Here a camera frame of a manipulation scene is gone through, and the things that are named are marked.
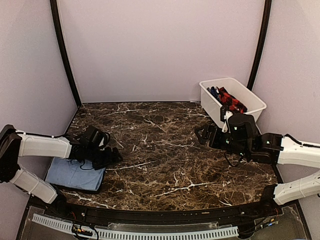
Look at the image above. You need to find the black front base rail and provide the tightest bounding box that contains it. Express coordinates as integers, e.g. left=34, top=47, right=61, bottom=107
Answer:
left=16, top=197, right=312, bottom=240

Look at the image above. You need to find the black left corner post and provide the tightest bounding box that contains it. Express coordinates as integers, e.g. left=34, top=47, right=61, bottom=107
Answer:
left=49, top=0, right=82, bottom=108

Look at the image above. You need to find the blue black plaid shirt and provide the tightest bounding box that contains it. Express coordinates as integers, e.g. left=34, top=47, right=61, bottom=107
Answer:
left=207, top=86, right=220, bottom=102

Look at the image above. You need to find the white plastic bin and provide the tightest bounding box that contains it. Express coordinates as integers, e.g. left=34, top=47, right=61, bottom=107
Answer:
left=198, top=77, right=267, bottom=128

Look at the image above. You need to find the black corner post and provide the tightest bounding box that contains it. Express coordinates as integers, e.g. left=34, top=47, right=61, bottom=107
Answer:
left=49, top=0, right=82, bottom=108
left=246, top=0, right=272, bottom=91

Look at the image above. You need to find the black right corner post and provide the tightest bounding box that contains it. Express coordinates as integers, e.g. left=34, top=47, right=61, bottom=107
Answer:
left=246, top=0, right=272, bottom=91

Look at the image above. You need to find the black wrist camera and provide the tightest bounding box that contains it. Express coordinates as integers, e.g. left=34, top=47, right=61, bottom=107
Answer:
left=78, top=125, right=111, bottom=150
left=220, top=106, right=260, bottom=141

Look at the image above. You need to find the red black plaid shirt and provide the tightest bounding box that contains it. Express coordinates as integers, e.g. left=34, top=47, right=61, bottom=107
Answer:
left=217, top=87, right=248, bottom=114

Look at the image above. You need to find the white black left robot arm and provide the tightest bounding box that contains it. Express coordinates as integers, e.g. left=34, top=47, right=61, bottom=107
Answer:
left=0, top=124, right=123, bottom=218

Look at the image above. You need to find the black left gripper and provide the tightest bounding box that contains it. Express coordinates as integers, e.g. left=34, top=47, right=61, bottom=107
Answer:
left=85, top=145, right=122, bottom=170

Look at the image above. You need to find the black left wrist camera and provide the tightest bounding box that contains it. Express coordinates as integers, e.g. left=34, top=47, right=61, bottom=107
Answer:
left=78, top=125, right=111, bottom=150

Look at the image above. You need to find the white slotted cable duct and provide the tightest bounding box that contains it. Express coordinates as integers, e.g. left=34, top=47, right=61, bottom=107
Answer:
left=32, top=213, right=239, bottom=240

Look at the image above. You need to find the light blue long sleeve shirt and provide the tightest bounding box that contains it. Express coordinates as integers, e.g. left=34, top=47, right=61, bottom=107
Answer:
left=45, top=157, right=105, bottom=192

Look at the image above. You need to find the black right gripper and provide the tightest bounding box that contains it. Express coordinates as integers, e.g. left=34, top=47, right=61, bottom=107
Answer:
left=195, top=123, right=251, bottom=159

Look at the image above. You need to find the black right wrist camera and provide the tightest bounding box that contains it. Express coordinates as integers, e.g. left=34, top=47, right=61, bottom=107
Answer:
left=220, top=106, right=260, bottom=141

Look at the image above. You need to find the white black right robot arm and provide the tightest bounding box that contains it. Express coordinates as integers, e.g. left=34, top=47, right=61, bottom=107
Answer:
left=195, top=124, right=320, bottom=217

